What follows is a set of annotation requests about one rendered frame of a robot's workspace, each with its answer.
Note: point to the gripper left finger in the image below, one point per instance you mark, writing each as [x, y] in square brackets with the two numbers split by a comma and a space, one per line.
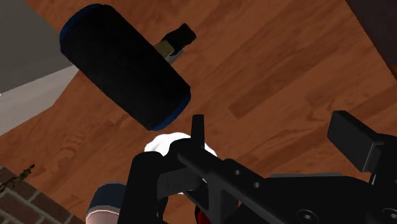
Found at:
[217, 173]

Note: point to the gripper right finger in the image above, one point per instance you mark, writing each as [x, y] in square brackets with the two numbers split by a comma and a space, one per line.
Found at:
[353, 139]

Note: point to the small red object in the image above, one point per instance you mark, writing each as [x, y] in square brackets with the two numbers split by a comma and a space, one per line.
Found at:
[201, 218]

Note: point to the white round object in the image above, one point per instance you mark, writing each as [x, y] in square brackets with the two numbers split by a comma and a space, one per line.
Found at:
[164, 144]

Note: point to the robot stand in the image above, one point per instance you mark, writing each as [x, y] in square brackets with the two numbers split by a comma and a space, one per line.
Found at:
[377, 28]

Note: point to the blue and white cup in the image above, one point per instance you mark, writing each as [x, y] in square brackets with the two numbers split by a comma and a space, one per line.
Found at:
[104, 201]

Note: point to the black capped bottle, gold neck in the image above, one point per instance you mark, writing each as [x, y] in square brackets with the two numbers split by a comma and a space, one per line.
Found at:
[180, 37]

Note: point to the black cylinder with blue rims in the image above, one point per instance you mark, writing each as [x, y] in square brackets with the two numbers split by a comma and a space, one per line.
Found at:
[124, 65]

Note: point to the dry plant twig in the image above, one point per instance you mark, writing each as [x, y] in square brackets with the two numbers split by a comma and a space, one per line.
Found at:
[18, 176]

